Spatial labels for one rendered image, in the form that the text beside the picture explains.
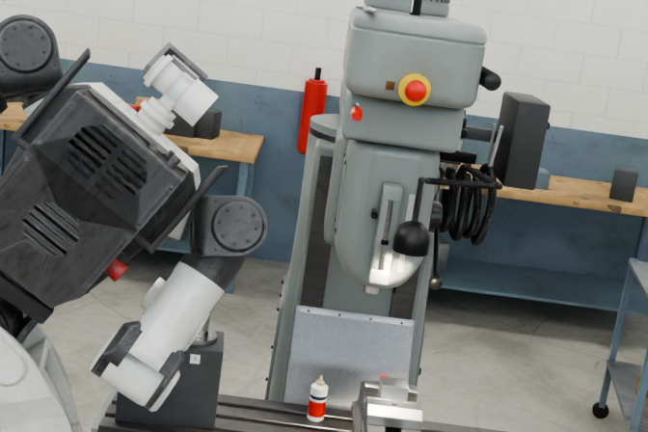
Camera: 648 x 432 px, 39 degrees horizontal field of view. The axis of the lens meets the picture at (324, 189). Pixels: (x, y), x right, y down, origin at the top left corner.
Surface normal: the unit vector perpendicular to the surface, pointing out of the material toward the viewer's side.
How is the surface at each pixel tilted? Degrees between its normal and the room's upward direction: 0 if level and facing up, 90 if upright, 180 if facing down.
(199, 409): 90
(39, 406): 115
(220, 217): 68
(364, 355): 62
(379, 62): 90
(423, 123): 90
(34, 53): 75
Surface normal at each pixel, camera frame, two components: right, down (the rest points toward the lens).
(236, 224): 0.18, -0.15
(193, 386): 0.10, 0.23
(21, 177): -0.10, 0.32
